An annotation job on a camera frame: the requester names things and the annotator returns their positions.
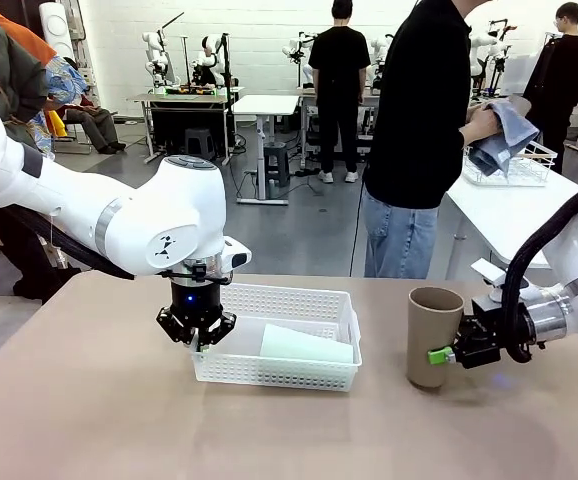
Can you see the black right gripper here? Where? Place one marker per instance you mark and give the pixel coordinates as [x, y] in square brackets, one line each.
[484, 340]

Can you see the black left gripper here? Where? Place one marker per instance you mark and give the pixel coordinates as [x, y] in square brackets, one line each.
[199, 300]

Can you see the brown cup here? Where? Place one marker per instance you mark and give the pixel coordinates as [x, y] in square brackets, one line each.
[431, 340]

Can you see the white perforated plastic basket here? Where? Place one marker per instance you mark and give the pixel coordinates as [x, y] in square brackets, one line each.
[279, 375]

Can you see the mint green cup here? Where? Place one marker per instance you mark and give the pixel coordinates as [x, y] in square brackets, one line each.
[304, 345]

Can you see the blue-grey cloth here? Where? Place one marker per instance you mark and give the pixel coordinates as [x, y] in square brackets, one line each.
[509, 130]

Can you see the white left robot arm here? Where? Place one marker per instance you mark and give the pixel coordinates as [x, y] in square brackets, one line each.
[169, 215]

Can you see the person's right forearm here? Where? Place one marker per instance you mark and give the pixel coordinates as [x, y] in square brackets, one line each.
[466, 136]

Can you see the person's right hand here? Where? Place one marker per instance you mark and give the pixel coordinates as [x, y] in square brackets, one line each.
[484, 127]

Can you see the person's left hand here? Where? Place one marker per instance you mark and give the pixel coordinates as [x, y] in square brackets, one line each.
[480, 111]

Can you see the large white table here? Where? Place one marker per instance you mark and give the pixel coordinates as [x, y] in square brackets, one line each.
[494, 210]

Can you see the black power strip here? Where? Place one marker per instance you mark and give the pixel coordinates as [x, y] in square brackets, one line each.
[308, 172]

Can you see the dark plastic stool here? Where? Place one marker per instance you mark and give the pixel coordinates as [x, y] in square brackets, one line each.
[199, 135]

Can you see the grey plastic stool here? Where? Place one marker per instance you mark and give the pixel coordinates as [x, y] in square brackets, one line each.
[275, 150]

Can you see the person in black sweater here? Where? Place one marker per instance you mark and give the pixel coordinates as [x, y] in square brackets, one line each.
[409, 125]

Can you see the wooden top desk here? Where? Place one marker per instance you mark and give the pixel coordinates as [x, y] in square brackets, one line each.
[189, 99]

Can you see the seated person in brown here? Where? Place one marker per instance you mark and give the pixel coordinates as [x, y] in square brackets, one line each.
[94, 122]

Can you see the white standing desk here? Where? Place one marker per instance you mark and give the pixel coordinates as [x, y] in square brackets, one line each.
[264, 105]

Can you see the black stand pole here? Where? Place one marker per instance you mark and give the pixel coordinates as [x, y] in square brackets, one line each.
[226, 75]

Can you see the grey metal desk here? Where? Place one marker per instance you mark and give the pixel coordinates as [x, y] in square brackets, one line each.
[309, 97]

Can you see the translucent white box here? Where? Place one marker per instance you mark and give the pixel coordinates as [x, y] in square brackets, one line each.
[516, 75]

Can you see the blue patterned garment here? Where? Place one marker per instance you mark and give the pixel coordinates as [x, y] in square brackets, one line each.
[61, 80]

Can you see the man in black with glasses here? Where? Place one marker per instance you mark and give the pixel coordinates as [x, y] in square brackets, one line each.
[564, 75]

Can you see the dark green padded jacket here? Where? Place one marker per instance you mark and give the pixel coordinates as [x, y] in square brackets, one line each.
[19, 85]

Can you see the person in black t-shirt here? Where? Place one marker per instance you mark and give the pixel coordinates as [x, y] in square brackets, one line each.
[339, 60]

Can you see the orange garment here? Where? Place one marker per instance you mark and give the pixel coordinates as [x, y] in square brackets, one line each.
[24, 37]

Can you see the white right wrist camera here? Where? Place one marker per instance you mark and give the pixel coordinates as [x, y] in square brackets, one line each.
[489, 272]

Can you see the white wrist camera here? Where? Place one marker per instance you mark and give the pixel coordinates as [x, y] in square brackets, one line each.
[234, 257]
[489, 272]

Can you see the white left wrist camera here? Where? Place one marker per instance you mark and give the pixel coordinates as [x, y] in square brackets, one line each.
[234, 257]

